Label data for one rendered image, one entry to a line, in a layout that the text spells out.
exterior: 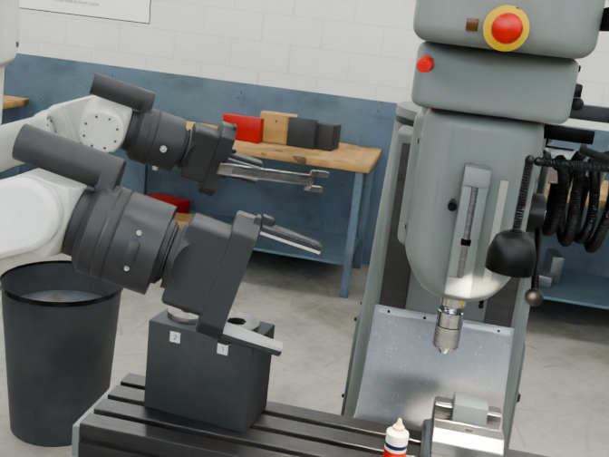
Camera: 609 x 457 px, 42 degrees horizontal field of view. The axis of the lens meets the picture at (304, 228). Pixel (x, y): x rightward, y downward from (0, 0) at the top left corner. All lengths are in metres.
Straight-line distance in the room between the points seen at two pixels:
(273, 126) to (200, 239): 4.53
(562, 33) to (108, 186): 0.67
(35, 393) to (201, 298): 2.53
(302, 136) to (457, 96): 3.98
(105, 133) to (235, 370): 0.55
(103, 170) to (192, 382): 0.89
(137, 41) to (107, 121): 4.85
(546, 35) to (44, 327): 2.34
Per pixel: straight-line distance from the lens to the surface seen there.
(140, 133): 1.22
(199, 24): 5.86
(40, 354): 3.15
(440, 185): 1.29
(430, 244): 1.31
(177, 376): 1.58
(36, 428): 3.32
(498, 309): 1.83
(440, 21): 1.14
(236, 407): 1.55
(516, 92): 1.23
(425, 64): 1.09
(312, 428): 1.61
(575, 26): 1.15
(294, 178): 1.35
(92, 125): 1.20
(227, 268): 0.72
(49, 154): 0.74
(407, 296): 1.83
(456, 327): 1.43
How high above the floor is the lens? 1.75
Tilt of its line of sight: 15 degrees down
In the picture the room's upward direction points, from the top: 7 degrees clockwise
